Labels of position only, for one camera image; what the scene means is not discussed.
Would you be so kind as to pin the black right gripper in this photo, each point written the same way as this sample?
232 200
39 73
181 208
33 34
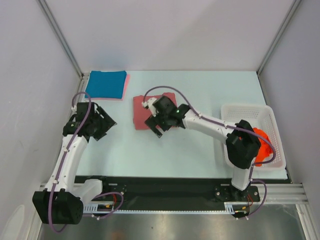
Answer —
157 120

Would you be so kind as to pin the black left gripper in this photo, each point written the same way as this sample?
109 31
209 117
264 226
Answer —
107 122

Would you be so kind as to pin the salmon pink t shirt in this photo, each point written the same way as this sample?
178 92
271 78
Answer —
141 114

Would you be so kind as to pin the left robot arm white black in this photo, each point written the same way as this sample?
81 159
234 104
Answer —
60 202

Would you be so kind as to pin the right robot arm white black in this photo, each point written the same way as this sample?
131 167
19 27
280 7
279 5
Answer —
241 141

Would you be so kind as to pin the folded blue t shirt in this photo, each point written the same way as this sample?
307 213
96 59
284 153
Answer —
106 84

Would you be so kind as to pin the folded light pink t shirt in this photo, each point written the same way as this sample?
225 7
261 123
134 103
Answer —
126 83

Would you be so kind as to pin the white plastic basket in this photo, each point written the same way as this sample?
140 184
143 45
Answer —
263 118

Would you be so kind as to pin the orange t shirt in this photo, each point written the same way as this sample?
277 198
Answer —
265 150

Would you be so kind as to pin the white round object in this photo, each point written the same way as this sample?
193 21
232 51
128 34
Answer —
14 224

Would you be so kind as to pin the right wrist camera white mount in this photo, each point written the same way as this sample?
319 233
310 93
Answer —
149 104

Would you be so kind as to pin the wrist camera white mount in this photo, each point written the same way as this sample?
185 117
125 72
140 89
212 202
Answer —
73 109
149 104

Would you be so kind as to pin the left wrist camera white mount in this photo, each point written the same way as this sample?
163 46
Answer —
73 109

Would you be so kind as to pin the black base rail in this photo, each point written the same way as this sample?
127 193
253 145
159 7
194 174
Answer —
173 194

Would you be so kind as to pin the left aluminium frame post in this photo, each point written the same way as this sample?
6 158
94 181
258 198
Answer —
54 25

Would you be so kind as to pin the aluminium frame post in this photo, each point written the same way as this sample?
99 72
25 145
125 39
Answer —
54 25
279 34

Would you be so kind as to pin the front aluminium frame rail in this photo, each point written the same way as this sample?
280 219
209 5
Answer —
272 193

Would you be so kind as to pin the right aluminium frame post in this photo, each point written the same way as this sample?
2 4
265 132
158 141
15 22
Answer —
279 34

